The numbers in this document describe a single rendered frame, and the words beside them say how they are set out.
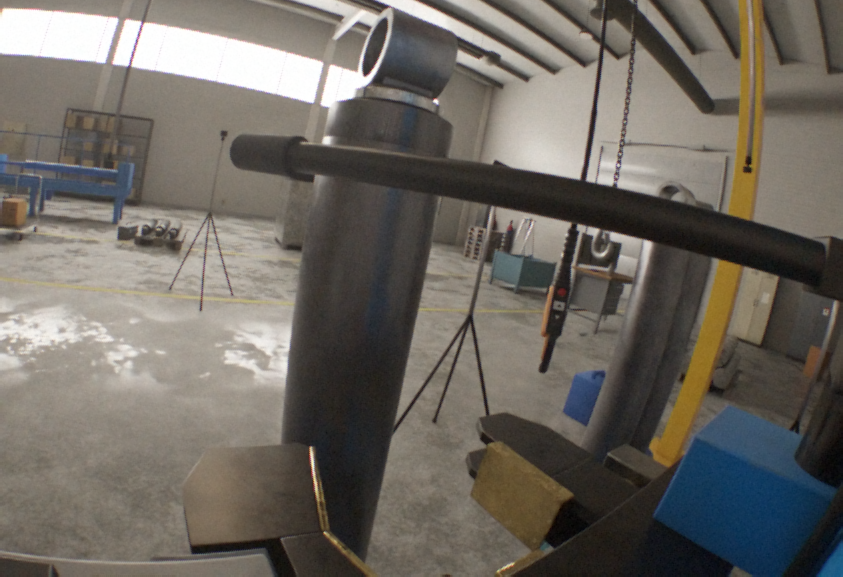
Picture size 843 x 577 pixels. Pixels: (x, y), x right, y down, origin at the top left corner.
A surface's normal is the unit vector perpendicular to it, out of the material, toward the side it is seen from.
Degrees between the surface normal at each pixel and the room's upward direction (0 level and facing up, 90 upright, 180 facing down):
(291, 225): 90
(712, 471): 90
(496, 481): 90
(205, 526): 0
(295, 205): 90
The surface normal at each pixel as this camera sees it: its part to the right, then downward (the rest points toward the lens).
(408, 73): 0.20, 0.80
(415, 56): 0.38, 0.44
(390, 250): 0.40, 0.20
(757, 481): -0.82, -0.09
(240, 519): 0.20, -0.97
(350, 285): -0.04, 0.12
